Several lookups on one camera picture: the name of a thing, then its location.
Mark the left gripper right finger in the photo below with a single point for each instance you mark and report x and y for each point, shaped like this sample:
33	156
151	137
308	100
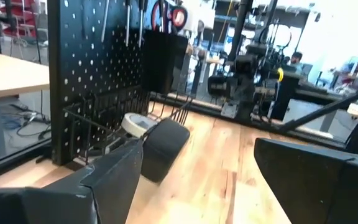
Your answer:
322	193

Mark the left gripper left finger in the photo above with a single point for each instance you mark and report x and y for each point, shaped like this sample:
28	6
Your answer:
73	202

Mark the white tape roll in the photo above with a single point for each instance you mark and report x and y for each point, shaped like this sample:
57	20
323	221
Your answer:
135	124

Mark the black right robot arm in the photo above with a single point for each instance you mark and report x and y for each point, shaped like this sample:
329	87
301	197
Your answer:
244	77

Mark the black metal peg board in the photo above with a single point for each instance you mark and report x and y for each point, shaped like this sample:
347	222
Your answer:
73	77

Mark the person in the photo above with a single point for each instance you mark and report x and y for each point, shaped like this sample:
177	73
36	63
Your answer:
296	59

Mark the light wooden desk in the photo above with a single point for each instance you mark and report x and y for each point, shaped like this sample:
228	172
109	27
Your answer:
11	74

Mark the black plastic bin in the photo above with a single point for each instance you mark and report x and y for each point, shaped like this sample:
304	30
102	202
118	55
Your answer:
160	62

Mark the red storage rack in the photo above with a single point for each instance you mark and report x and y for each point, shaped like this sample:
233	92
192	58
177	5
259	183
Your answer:
23	18

